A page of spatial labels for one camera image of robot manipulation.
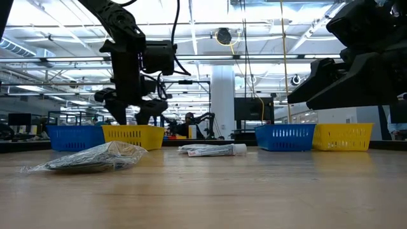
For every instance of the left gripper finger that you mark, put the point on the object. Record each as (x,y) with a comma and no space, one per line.
(117,111)
(149,114)

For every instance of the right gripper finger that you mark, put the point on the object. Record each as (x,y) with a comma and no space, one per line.
(359,86)
(318,79)

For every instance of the background black robot arm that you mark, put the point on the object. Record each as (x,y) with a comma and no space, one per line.
(210,127)

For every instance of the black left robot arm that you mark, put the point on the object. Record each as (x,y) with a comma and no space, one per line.
(124,25)

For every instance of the person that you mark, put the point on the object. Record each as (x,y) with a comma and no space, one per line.
(397,131)
(187,127)
(99,122)

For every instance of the small round ceiling reel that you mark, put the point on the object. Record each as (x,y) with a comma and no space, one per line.
(292,78)

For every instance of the yellow plastic basket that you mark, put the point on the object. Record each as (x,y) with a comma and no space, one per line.
(342,136)
(133,136)

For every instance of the white background container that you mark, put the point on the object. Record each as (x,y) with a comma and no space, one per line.
(192,132)

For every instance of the blue plastic basket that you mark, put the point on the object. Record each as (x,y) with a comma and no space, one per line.
(74,138)
(284,138)

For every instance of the black monitor screen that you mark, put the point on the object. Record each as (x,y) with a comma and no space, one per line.
(254,108)

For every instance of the white building pillar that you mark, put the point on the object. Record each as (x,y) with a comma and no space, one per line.
(222,101)

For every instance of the white toothpaste tube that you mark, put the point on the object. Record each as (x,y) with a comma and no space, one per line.
(219,150)

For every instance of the small dark background monitor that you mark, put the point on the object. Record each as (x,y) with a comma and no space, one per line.
(19,119)

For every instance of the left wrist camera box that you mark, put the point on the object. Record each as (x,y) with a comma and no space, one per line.
(159,57)

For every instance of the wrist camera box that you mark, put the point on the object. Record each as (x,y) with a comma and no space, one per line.
(362,22)
(159,57)

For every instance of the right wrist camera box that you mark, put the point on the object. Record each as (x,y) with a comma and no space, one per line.
(362,22)

